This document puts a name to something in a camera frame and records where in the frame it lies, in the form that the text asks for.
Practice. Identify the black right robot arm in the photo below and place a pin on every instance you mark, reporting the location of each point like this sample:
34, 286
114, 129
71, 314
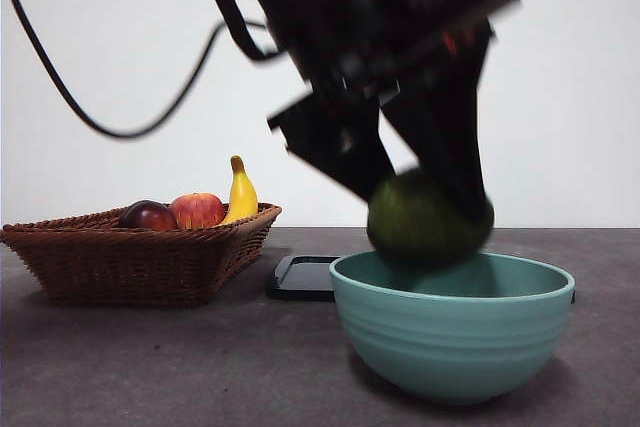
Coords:
325, 2

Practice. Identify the green avocado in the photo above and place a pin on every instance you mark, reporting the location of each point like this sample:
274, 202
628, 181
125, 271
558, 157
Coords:
425, 227

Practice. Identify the teal ceramic bowl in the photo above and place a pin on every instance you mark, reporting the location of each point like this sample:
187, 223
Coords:
450, 337

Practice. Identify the dark rectangular tray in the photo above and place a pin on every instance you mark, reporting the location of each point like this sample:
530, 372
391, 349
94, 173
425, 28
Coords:
300, 279

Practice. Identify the red apple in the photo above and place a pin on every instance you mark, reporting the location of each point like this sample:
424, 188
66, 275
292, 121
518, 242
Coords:
197, 209

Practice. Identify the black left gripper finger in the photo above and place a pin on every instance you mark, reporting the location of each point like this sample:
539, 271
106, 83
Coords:
350, 152

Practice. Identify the brown woven wicker basket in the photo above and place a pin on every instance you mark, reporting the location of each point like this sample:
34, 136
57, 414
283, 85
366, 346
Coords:
125, 267

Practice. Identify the yellow banana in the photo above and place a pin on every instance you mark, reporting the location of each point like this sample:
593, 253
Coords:
242, 197

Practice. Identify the dark red plum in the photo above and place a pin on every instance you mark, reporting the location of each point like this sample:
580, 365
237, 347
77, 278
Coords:
147, 217

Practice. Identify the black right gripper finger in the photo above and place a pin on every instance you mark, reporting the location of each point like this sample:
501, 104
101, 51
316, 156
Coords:
450, 137

